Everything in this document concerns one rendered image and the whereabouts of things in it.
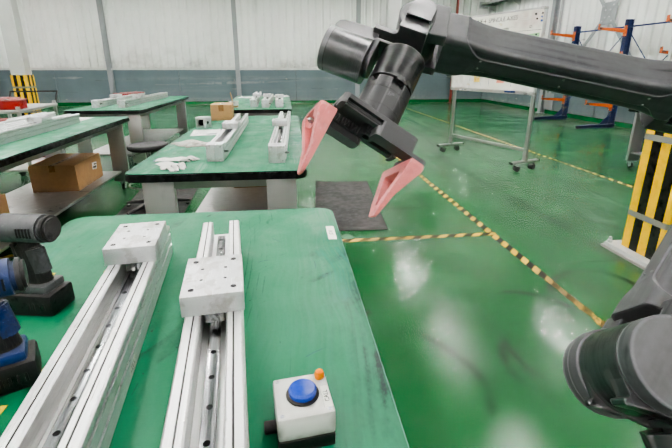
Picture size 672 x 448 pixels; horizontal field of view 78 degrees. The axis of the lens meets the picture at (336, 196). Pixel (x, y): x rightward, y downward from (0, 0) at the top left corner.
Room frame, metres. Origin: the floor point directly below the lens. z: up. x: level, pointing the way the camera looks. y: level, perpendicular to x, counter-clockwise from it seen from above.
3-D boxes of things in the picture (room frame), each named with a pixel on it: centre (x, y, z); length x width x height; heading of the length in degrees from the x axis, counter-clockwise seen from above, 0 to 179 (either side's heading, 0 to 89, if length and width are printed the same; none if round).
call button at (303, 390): (0.48, 0.05, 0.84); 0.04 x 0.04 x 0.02
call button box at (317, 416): (0.48, 0.06, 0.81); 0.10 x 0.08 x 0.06; 103
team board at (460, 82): (5.88, -2.12, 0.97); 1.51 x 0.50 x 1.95; 27
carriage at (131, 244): (0.93, 0.48, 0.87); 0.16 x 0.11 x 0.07; 13
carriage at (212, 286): (0.73, 0.24, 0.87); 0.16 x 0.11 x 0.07; 13
